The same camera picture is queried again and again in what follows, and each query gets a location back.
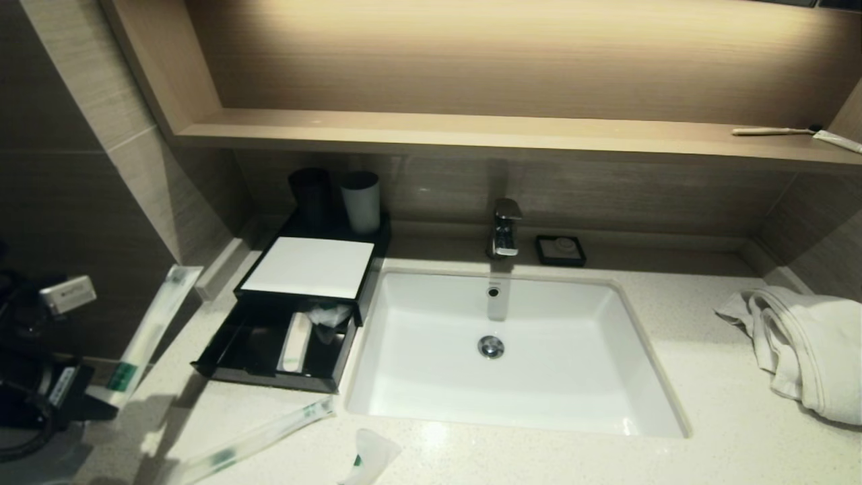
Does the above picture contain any long clear toothbrush packet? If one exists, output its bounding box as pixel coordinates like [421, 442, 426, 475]
[86, 265, 204, 410]
[162, 396, 336, 485]

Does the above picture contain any black box drawer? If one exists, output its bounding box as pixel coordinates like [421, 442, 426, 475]
[191, 300, 359, 395]

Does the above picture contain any black amenity box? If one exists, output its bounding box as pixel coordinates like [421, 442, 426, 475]
[232, 210, 393, 327]

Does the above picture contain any white oblong amenity packet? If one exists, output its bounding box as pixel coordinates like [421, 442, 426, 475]
[277, 311, 314, 375]

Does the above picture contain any crumpled clear plastic packet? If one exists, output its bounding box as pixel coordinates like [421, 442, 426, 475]
[306, 301, 353, 344]

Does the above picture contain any small clear green-print packet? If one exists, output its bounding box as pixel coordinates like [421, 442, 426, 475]
[337, 428, 402, 485]

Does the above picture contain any black cup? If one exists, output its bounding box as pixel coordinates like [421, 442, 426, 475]
[288, 167, 332, 226]

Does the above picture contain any white cup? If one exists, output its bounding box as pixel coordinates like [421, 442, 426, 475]
[339, 170, 381, 234]

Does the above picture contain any white rectangular sink basin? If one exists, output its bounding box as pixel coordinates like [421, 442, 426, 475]
[345, 266, 693, 440]

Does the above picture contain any chrome faucet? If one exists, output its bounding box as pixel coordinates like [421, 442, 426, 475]
[486, 197, 524, 260]

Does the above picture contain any black square soap dish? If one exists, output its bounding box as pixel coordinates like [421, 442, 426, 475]
[535, 234, 587, 267]

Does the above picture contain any round soap bar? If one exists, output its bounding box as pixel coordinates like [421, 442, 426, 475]
[545, 237, 580, 261]

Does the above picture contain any white folded towel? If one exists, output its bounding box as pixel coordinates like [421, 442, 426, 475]
[714, 286, 862, 427]

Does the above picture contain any beige toothbrush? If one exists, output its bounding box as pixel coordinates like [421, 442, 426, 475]
[732, 125, 824, 137]

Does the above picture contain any white toothpaste tube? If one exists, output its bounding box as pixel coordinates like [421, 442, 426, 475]
[813, 129, 862, 154]

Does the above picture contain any thick black cable loop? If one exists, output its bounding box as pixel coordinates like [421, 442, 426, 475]
[0, 418, 58, 463]

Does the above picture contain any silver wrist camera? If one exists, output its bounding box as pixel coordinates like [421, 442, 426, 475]
[39, 275, 97, 315]

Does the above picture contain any wooden wall shelf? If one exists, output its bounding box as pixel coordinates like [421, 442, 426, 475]
[168, 108, 862, 177]

